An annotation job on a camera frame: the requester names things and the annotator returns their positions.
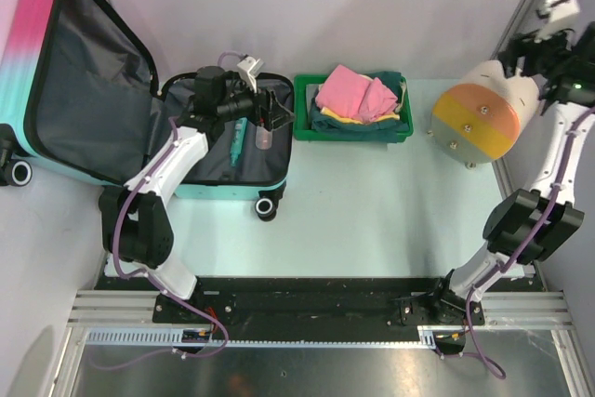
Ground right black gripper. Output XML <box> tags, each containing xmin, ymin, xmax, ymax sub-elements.
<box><xmin>496</xmin><ymin>20</ymin><xmax>573</xmax><ymax>79</ymax></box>

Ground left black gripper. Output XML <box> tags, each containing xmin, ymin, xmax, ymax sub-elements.
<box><xmin>217</xmin><ymin>74</ymin><xmax>296</xmax><ymax>132</ymax></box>

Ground green plastic tray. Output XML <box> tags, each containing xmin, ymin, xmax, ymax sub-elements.
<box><xmin>293</xmin><ymin>71</ymin><xmax>414</xmax><ymax>144</ymax></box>

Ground clear plastic bottle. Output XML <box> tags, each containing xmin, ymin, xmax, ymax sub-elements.
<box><xmin>255</xmin><ymin>126</ymin><xmax>273</xmax><ymax>151</ymax></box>

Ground dark green shorts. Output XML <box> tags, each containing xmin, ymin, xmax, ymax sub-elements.
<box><xmin>306</xmin><ymin>65</ymin><xmax>414</xmax><ymax>143</ymax></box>

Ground pink cloth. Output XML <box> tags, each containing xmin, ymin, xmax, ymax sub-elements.
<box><xmin>314</xmin><ymin>65</ymin><xmax>400</xmax><ymax>122</ymax></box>

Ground white cylinder with orange-yellow face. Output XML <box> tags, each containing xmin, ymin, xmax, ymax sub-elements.
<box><xmin>430</xmin><ymin>60</ymin><xmax>539</xmax><ymax>167</ymax></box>

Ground yellow towel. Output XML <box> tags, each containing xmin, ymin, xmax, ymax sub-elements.
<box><xmin>321</xmin><ymin>107</ymin><xmax>401</xmax><ymax>125</ymax></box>

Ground pink and teal kids suitcase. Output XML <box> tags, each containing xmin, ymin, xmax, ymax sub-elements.
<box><xmin>1</xmin><ymin>0</ymin><xmax>294</xmax><ymax>221</ymax></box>

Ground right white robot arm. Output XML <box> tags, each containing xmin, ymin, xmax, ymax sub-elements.
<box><xmin>427</xmin><ymin>24</ymin><xmax>594</xmax><ymax>324</ymax></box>

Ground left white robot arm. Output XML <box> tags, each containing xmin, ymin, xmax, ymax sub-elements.
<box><xmin>99</xmin><ymin>57</ymin><xmax>295</xmax><ymax>323</ymax></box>

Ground teal tube bottle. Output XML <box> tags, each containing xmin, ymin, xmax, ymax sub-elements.
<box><xmin>230</xmin><ymin>118</ymin><xmax>247</xmax><ymax>167</ymax></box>

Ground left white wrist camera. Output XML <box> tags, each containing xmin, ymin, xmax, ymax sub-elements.
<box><xmin>236</xmin><ymin>56</ymin><xmax>264</xmax><ymax>93</ymax></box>

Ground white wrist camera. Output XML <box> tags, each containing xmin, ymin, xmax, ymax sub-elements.
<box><xmin>534</xmin><ymin>0</ymin><xmax>580</xmax><ymax>43</ymax></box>
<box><xmin>236</xmin><ymin>56</ymin><xmax>264</xmax><ymax>93</ymax></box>

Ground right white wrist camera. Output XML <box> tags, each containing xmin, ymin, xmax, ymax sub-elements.
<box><xmin>534</xmin><ymin>0</ymin><xmax>580</xmax><ymax>43</ymax></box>

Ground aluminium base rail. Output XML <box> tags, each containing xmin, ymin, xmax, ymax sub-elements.
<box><xmin>68</xmin><ymin>278</ymin><xmax>573</xmax><ymax>351</ymax></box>

